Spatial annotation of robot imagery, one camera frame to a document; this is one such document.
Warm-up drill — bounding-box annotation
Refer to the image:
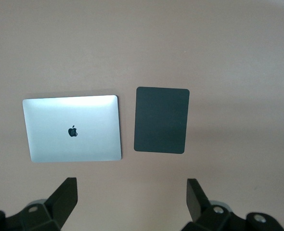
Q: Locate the black rectangular mouse pad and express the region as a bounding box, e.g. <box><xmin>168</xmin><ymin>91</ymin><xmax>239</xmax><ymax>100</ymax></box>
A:
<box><xmin>133</xmin><ymin>86</ymin><xmax>190</xmax><ymax>154</ymax></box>

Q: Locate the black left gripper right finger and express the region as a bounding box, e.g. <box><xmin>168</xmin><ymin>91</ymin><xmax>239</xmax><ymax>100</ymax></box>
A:
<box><xmin>181</xmin><ymin>179</ymin><xmax>284</xmax><ymax>231</ymax></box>

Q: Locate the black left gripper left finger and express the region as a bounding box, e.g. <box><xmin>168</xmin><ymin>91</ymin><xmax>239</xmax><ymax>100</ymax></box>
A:
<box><xmin>0</xmin><ymin>177</ymin><xmax>78</xmax><ymax>231</ymax></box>

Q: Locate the silver closed laptop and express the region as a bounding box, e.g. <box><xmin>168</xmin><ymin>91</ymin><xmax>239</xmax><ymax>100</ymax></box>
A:
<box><xmin>22</xmin><ymin>94</ymin><xmax>123</xmax><ymax>164</ymax></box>

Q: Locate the brown table cover mat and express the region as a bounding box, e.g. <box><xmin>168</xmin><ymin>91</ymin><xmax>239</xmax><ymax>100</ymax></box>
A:
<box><xmin>0</xmin><ymin>0</ymin><xmax>284</xmax><ymax>231</ymax></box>

